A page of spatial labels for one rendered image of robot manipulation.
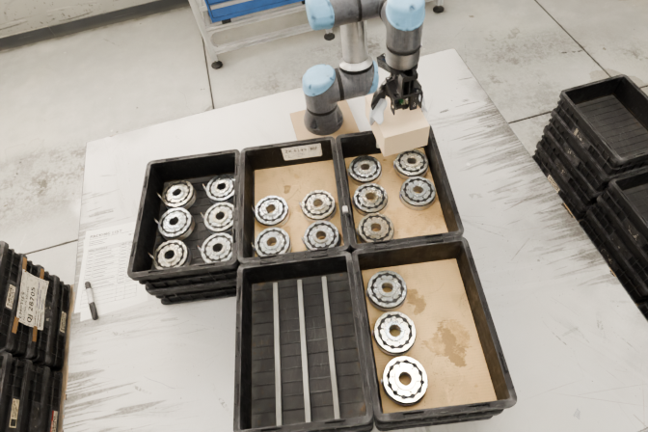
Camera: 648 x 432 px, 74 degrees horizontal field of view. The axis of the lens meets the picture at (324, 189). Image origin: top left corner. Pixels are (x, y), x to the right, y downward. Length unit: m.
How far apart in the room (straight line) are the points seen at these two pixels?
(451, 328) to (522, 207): 0.54
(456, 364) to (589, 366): 0.38
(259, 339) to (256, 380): 0.10
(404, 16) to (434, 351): 0.77
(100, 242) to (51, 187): 1.40
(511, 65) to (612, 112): 1.03
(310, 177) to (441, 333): 0.61
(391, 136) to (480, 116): 0.71
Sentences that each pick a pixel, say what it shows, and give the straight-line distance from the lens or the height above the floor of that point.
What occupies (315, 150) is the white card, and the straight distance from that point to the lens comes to 1.39.
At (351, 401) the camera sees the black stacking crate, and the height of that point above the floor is 0.83.
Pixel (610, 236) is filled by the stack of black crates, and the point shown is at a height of 0.28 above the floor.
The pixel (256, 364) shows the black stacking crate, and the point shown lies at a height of 0.83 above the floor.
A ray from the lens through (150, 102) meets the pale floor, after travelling 3.20.
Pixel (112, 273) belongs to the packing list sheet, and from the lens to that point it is 1.60.
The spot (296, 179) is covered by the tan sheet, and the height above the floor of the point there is 0.83.
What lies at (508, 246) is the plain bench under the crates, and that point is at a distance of 1.46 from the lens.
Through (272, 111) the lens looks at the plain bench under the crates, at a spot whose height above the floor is 0.70.
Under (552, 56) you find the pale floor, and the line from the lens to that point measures 3.26.
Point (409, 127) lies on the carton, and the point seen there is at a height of 1.12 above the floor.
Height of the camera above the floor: 1.95
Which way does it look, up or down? 55 degrees down
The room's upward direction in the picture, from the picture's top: 10 degrees counter-clockwise
